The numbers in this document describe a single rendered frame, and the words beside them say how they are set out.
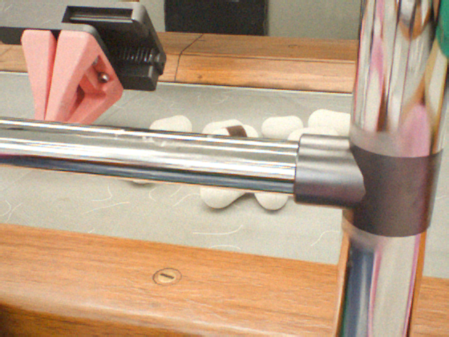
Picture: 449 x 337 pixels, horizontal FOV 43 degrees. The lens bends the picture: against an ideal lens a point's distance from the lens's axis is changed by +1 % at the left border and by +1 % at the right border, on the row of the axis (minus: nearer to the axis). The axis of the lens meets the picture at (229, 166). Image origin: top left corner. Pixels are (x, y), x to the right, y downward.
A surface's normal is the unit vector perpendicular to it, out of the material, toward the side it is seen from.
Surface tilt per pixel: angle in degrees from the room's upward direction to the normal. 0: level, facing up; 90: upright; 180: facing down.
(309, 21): 90
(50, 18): 41
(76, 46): 62
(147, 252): 0
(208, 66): 45
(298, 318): 0
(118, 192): 0
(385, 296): 90
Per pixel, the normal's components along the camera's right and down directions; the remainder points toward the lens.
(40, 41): -0.20, -0.05
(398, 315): 0.24, 0.42
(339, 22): -0.22, 0.42
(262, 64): -0.17, -0.34
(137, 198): -0.01, -0.90
